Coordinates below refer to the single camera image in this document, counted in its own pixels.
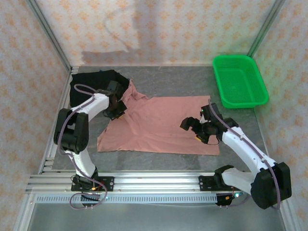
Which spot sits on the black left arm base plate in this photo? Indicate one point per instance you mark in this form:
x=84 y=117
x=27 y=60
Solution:
x=108 y=184

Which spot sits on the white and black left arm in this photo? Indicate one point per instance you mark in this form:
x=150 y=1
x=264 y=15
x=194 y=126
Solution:
x=81 y=161

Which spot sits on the pink t-shirt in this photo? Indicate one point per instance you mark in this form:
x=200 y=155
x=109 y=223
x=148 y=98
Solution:
x=156 y=125

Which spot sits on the aluminium side rail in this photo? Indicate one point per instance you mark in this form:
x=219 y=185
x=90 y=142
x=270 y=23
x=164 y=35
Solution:
x=54 y=134

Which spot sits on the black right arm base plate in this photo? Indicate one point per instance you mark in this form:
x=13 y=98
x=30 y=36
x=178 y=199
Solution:
x=204 y=183

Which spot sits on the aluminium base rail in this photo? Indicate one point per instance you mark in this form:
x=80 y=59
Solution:
x=156 y=183

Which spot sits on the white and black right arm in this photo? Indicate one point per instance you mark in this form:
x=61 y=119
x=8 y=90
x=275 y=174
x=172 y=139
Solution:
x=243 y=146

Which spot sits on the aluminium frame post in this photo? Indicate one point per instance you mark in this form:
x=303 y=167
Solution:
x=51 y=36
x=264 y=26

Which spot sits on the green plastic basket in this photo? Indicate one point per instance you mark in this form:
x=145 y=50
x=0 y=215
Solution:
x=238 y=84

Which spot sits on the black t-shirt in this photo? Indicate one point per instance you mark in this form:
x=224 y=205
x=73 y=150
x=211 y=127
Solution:
x=89 y=80

